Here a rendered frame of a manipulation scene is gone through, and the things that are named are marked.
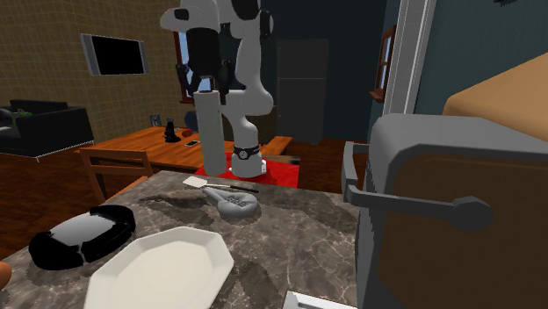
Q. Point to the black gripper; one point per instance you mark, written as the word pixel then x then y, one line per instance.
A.
pixel 203 49

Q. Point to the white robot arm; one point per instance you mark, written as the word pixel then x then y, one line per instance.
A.
pixel 249 64

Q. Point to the red framed window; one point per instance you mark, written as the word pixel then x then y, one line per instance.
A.
pixel 182 47

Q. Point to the wooden dining table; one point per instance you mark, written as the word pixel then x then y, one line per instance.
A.
pixel 141 147

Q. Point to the dark grey refrigerator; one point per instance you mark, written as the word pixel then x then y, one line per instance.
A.
pixel 302 94

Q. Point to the wooden chair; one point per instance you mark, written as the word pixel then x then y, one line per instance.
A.
pixel 115 156

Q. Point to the red robot stand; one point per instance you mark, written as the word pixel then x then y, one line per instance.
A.
pixel 282 173

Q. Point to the grey slotted spoon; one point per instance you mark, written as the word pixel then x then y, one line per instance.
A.
pixel 237 204

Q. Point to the black sofa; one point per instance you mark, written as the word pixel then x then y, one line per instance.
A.
pixel 51 128

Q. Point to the brown framed window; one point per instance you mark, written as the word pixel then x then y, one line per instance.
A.
pixel 384 64

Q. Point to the white octagonal plate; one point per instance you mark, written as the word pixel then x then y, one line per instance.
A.
pixel 162 274

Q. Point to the white flat thing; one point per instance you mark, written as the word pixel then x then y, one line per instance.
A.
pixel 308 303

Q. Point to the orange round thing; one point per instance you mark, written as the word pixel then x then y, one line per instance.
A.
pixel 4 276

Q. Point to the tan rounded box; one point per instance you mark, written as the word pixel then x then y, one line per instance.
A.
pixel 505 98

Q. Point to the grey toaster oven, brown door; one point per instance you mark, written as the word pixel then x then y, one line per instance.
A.
pixel 454 256

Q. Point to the wall television with grey frame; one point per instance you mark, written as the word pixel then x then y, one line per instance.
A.
pixel 117 55

